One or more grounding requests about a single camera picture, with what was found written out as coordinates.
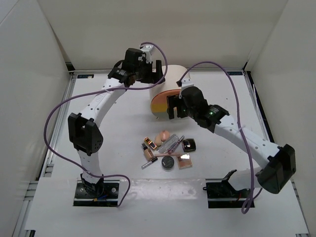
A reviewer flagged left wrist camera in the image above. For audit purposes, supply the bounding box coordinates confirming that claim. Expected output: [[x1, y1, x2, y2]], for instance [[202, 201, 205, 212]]
[[140, 43, 155, 63]]

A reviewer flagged foundation bottle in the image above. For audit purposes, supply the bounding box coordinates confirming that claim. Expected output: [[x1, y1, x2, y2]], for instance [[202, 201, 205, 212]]
[[142, 143, 155, 161]]

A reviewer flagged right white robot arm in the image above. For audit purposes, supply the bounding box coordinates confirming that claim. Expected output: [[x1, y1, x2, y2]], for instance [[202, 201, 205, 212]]
[[167, 86, 296, 194]]

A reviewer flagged clear plastic tube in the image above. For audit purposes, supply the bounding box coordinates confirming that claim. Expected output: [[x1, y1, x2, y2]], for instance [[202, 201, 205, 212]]
[[158, 134, 179, 154]]

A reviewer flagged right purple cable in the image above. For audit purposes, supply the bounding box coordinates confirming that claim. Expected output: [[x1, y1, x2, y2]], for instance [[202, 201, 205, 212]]
[[175, 61, 263, 214]]

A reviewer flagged gold black lipstick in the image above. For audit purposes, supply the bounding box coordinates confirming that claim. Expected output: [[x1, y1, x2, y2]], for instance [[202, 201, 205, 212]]
[[144, 137, 158, 150]]

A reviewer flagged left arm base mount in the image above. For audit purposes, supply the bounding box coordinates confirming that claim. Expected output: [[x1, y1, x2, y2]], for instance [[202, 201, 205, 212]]
[[73, 180, 120, 207]]

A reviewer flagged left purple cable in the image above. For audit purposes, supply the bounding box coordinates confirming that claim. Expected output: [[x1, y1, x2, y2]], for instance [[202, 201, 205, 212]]
[[43, 41, 169, 207]]

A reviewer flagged silver black mascara tube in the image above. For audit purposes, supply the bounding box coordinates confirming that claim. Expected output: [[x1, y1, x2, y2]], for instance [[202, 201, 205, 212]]
[[141, 157, 158, 170]]

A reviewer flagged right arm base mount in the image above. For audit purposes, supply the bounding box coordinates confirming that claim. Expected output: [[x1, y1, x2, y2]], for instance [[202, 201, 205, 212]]
[[203, 169, 251, 209]]

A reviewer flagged cream drawer organizer box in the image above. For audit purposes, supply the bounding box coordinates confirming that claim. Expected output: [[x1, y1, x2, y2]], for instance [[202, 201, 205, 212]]
[[149, 65, 187, 100]]

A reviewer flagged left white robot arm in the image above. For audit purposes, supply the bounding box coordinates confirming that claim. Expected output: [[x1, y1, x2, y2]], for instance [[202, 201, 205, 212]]
[[68, 44, 164, 198]]

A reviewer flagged purple cable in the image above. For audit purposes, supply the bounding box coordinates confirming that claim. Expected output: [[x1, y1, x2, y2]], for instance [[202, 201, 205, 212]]
[[175, 61, 263, 214], [43, 41, 169, 207]]

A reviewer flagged pink top drawer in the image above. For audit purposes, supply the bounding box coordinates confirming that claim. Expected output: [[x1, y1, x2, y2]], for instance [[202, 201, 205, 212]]
[[150, 89, 180, 106]]

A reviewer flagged black square compact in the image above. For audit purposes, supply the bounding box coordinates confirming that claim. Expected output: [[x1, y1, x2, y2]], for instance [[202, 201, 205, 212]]
[[182, 138, 197, 153]]

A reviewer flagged pink blush palette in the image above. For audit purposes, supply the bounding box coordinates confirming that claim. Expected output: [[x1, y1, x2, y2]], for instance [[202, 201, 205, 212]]
[[177, 154, 193, 169]]

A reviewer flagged round black compact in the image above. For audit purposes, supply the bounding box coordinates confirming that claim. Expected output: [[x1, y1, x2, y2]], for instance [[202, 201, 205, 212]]
[[161, 156, 175, 170]]

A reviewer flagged yellow drawer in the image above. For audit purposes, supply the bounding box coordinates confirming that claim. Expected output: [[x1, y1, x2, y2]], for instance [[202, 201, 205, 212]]
[[151, 103, 168, 114]]

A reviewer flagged pink pencil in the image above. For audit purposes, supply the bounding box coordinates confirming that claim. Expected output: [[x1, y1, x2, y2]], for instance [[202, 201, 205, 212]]
[[154, 153, 183, 157]]

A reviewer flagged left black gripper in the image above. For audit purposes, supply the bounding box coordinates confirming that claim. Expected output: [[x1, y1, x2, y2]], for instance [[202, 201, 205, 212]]
[[134, 59, 165, 85]]

